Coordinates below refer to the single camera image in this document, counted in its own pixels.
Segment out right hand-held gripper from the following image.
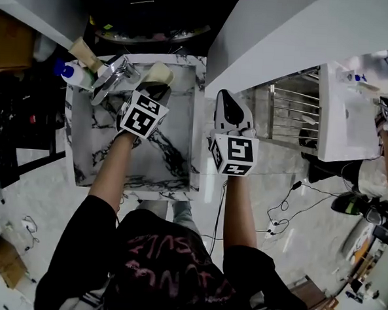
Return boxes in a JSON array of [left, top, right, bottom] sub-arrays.
[[207, 88, 263, 178]]

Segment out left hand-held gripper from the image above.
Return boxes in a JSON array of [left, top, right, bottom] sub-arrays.
[[115, 79, 173, 147]]

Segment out person's left forearm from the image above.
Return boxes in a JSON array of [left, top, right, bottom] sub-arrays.
[[87, 128, 141, 211]]

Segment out person's right forearm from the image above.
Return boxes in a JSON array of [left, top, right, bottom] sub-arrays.
[[220, 173, 263, 254]]

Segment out chrome faucet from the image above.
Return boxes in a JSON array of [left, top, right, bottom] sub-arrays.
[[90, 53, 143, 109]]

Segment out metal rack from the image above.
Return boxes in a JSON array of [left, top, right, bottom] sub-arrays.
[[246, 64, 325, 153]]

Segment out marble sink basin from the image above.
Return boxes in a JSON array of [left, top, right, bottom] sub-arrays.
[[59, 47, 209, 203]]

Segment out beige tube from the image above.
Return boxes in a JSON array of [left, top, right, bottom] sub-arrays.
[[67, 35, 105, 73]]

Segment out white pump bottle blue cap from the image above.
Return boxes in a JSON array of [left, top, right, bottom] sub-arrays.
[[52, 58, 97, 90]]

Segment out white sink basin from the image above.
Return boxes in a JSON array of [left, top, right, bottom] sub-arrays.
[[313, 59, 388, 166]]

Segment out person's grey trousers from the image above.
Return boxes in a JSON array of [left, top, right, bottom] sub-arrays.
[[133, 196, 205, 237]]

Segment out white plastic roll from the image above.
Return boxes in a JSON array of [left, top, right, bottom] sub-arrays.
[[32, 33, 58, 63]]

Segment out white power strip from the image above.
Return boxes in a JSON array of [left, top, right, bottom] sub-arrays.
[[263, 219, 281, 239]]

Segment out large cardboard box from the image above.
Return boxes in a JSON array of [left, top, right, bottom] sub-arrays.
[[0, 9, 38, 82]]

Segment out person's black shirt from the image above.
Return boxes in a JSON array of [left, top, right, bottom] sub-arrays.
[[33, 190, 318, 310]]

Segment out wooden crate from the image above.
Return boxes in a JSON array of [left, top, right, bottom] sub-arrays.
[[287, 273, 342, 310]]

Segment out small cardboard box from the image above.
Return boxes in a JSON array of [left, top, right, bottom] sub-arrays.
[[0, 235, 31, 291]]

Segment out black floor cable with adapter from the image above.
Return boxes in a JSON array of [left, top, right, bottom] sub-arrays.
[[266, 178, 344, 239]]

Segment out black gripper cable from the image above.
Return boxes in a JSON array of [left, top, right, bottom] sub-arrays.
[[207, 180, 229, 255]]

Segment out white charger with cable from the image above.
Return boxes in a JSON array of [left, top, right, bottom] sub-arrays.
[[20, 215, 43, 245]]

